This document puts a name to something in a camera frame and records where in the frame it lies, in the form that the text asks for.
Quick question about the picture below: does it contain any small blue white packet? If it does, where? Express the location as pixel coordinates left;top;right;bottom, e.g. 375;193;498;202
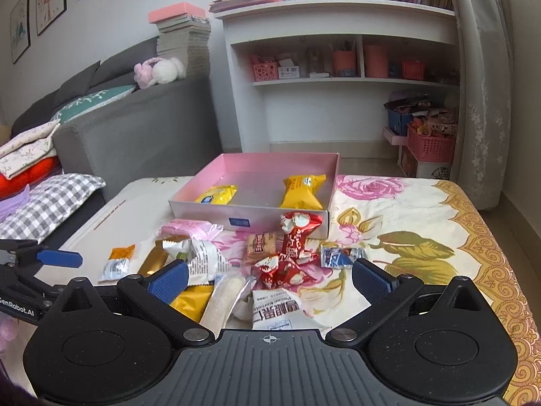
320;243;366;269

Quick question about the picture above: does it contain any teal patterned cushion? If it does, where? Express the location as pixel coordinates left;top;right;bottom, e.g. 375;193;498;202
51;85;138;123

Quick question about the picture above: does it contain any red cloth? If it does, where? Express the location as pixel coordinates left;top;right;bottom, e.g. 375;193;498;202
0;156;62;199

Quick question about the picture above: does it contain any pink low stand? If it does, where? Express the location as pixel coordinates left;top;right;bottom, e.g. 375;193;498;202
382;127;410;146

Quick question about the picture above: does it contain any clear jar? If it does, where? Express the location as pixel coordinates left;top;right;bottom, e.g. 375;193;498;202
305;46;325;72

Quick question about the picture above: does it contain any folded floral quilt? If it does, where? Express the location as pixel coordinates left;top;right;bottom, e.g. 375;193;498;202
0;118;62;178

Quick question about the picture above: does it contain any purple cloth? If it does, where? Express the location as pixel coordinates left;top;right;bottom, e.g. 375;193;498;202
0;186;30;221

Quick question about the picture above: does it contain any small orange white packet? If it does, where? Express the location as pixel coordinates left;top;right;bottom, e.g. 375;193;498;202
98;244;136;284

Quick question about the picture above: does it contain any stack of grey books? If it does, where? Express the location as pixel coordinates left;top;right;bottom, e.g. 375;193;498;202
156;15;212;79

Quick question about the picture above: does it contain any red snack packet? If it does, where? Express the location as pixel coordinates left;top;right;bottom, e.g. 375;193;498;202
253;254;322;292
280;211;324;263

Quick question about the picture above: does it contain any blue storage bin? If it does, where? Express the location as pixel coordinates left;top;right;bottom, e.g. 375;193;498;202
388;108;415;136

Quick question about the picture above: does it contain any yellow packet with white label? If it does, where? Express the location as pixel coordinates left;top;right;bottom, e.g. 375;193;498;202
279;173;327;210

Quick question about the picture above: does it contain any large pink basket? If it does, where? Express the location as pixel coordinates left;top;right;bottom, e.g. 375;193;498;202
408;125;457;163

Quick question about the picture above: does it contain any pale flowered curtain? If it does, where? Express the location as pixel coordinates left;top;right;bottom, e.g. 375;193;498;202
440;0;514;212

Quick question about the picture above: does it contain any yellow packet with blue print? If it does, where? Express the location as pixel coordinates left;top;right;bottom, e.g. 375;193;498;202
194;185;238;206

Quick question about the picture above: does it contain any pile of toys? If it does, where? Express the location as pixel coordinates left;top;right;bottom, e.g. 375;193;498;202
384;95;459;136

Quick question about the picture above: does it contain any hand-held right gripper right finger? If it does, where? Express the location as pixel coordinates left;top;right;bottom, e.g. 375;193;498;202
325;258;487;347

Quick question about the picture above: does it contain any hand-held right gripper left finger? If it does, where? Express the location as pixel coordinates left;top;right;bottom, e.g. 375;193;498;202
55;261;215;347

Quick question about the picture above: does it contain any clear cake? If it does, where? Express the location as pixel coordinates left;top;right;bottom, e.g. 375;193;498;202
198;274;256;331

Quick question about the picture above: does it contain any pink perforated basket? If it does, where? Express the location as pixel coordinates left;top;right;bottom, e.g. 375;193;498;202
249;55;280;82

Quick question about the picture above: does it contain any grey checked pillow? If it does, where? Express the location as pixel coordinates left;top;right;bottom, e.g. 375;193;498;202
0;173;106;244

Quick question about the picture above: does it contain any gold foil packet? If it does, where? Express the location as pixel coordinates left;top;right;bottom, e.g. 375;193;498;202
137;245;170;277

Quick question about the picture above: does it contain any pink cardboard box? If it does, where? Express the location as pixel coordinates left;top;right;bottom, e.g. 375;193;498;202
168;152;341;240

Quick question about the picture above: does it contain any pink snack packet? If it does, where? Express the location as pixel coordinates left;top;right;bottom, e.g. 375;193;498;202
160;218;224;242

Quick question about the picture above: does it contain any brown biscuit packet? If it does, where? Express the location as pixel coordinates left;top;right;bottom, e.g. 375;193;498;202
246;232;277;267

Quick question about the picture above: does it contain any white bookshelf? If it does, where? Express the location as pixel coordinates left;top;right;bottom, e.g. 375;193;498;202
213;0;461;153

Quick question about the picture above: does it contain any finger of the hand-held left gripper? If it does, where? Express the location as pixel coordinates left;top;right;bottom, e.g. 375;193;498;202
0;240;83;268

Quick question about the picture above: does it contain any white nut packet black lettering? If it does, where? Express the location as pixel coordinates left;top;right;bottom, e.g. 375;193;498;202
251;288;331;331

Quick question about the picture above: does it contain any pink white plush toy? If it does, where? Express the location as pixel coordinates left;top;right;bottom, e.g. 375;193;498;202
134;56;187;89

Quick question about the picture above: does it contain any orange pen holder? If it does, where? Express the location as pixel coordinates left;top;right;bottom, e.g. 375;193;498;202
331;48;356;77

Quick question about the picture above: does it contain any small red basket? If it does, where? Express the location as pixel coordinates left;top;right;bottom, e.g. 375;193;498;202
401;60;425;81

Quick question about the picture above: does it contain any grey sofa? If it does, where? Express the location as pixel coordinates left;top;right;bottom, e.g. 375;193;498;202
10;36;225;204

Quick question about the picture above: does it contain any framed wall picture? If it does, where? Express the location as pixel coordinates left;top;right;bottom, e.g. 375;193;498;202
35;0;67;37
9;0;31;65

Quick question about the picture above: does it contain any white printed box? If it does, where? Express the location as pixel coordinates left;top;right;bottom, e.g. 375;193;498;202
399;146;453;180

